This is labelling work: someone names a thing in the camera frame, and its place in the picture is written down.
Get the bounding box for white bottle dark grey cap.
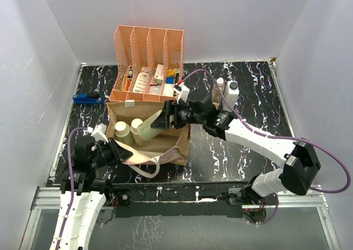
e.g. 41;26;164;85
222;81;239;112

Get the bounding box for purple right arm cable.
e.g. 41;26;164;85
179;69;351;225

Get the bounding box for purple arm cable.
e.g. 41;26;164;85
179;69;351;225
51;127;90;248

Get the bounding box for white medicine box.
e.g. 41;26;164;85
132;72;148;93

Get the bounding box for white box with icons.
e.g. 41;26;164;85
162;83;174;97

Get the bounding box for green bottle beige cap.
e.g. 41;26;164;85
114;121;135;146
137;110;163;141
130;119;148;146

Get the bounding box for pink plastic file organizer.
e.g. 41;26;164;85
109;25;184;103

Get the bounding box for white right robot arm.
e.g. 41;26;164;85
151;95;321;204

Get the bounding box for blue stapler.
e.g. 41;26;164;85
72;93;103;104

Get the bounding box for orange items in organizer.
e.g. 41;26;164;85
118;65;133;91

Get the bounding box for yellow blue small boxes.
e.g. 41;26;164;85
165;68;180;84

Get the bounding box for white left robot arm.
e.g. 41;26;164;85
50;136;133;249

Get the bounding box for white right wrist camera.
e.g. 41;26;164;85
174;82;190;104

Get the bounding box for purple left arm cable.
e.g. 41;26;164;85
51;127;90;248

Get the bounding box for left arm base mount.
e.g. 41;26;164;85
104;188;132;208

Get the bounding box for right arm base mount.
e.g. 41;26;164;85
226;188;277;211

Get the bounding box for clear bottle amber liquid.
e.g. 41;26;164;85
212;77;225;109

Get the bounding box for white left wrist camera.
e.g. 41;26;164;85
87;123;108;142

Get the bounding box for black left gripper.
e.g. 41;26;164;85
90;136;133;169

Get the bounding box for white red small box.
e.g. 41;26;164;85
152;64;164;85

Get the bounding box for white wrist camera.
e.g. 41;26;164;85
174;82;190;104
87;123;108;142

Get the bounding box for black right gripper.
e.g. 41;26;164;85
152;100;206;130

